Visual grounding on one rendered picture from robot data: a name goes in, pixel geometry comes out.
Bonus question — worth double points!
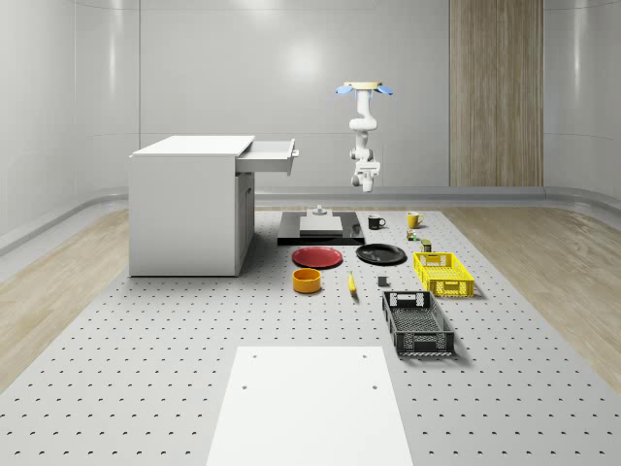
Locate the black stove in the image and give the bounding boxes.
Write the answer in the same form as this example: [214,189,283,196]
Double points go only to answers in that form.
[277,205,367,247]

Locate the black plate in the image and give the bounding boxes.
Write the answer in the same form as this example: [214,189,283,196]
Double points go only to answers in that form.
[355,243,409,267]

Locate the white drawer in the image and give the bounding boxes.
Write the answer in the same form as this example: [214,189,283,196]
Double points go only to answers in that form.
[235,138,301,178]

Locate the red plate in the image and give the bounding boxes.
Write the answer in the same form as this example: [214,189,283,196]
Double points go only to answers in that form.
[291,246,344,269]

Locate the yellow bowl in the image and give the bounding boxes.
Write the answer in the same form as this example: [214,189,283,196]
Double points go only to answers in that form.
[291,268,323,295]

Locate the yellow basket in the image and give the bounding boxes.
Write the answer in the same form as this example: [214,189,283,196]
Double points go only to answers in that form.
[412,251,476,298]

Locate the dark grey basket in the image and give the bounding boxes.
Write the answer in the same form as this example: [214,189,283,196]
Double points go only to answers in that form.
[380,289,458,358]

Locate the white cabinet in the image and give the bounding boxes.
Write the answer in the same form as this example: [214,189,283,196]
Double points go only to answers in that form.
[128,135,257,279]

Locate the white board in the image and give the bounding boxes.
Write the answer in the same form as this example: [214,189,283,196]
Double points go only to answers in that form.
[205,346,415,466]

